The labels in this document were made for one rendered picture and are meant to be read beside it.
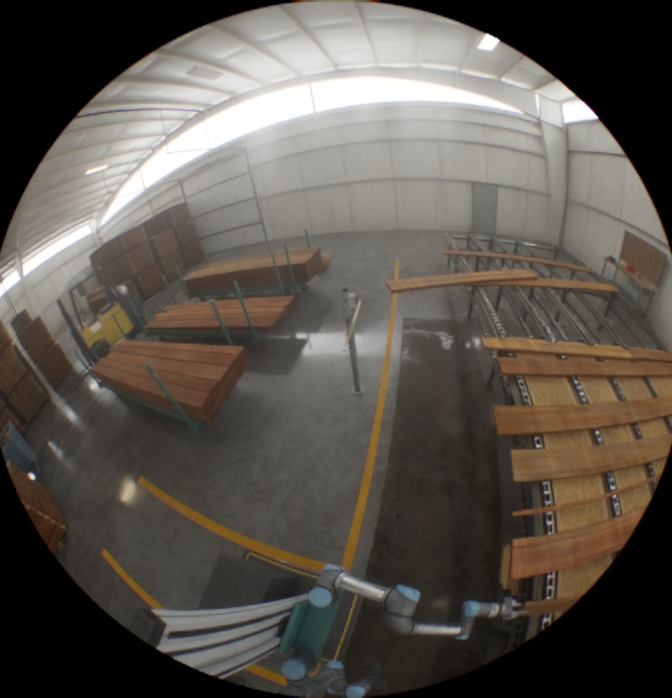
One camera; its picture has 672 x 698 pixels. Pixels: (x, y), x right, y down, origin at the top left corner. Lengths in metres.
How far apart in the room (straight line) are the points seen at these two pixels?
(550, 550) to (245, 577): 1.63
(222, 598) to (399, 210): 10.68
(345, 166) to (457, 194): 4.42
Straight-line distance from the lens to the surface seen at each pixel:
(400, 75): 10.90
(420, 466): 2.45
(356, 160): 10.37
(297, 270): 4.81
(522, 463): 1.70
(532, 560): 1.60
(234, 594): 1.60
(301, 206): 11.08
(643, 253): 8.55
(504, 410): 1.86
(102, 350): 7.47
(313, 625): 1.73
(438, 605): 2.32
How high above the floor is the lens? 2.24
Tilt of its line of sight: 39 degrees down
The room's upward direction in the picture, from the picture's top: 11 degrees counter-clockwise
